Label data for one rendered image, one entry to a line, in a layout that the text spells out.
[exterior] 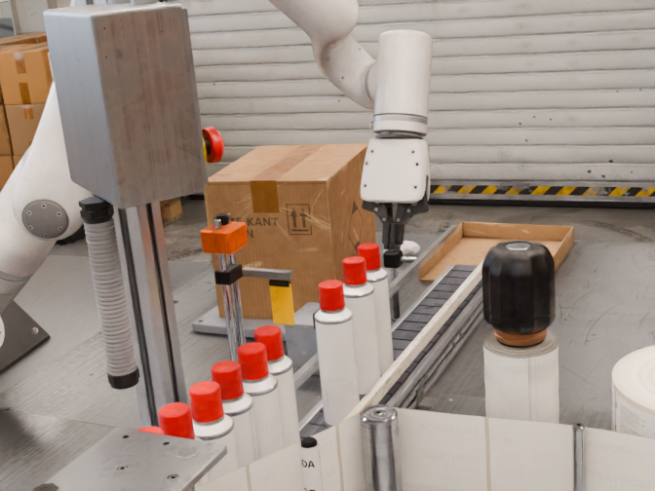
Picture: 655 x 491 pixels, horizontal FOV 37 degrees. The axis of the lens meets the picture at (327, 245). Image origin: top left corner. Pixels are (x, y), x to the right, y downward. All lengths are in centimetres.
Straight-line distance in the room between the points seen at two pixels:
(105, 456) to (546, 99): 475
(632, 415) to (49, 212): 91
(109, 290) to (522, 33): 449
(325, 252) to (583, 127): 379
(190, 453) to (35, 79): 411
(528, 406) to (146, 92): 54
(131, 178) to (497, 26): 452
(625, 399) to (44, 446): 87
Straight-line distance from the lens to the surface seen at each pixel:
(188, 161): 99
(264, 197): 175
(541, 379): 113
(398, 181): 148
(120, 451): 81
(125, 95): 96
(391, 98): 149
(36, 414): 166
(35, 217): 156
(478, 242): 225
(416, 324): 168
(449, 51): 548
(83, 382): 174
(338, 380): 132
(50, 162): 154
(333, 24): 144
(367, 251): 142
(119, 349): 107
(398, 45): 150
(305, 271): 177
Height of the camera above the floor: 152
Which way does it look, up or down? 17 degrees down
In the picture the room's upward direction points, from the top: 5 degrees counter-clockwise
